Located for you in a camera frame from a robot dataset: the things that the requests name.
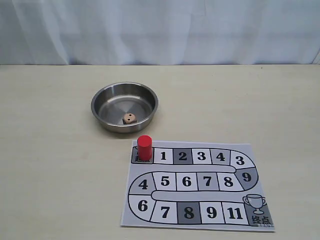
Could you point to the printed paper game board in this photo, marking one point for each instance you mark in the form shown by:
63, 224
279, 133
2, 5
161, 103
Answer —
196, 185

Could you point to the wooden die with black dots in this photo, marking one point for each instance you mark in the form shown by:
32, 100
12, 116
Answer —
129, 118

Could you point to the red cylinder game piece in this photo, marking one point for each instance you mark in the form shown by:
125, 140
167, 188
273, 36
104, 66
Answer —
144, 148

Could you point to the stainless steel round bowl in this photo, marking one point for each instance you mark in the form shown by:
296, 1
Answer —
110, 104

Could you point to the white backdrop curtain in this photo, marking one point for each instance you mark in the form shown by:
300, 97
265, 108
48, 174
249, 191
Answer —
159, 32

